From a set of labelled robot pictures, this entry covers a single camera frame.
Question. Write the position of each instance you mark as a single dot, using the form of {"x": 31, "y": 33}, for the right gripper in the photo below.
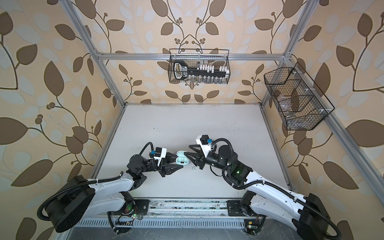
{"x": 203, "y": 154}

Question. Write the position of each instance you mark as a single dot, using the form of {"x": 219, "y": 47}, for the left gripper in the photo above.
{"x": 164, "y": 169}

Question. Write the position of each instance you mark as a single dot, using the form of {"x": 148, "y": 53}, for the mint green charging case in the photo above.
{"x": 181, "y": 158}

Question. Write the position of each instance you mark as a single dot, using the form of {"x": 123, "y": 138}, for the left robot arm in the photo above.
{"x": 81, "y": 198}

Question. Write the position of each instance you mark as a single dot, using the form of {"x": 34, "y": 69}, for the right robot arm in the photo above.
{"x": 305, "y": 214}

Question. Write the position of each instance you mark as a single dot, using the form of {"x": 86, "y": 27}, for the black tool in basket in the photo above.
{"x": 199, "y": 71}

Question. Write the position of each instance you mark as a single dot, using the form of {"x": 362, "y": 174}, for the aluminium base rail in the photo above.
{"x": 189, "y": 214}

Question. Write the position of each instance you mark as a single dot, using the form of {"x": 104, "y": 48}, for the back wire basket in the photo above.
{"x": 220, "y": 56}

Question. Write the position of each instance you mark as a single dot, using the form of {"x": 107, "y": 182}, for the wire basket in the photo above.
{"x": 300, "y": 102}
{"x": 220, "y": 56}

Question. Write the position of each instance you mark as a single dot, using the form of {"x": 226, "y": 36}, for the right wire basket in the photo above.
{"x": 300, "y": 102}

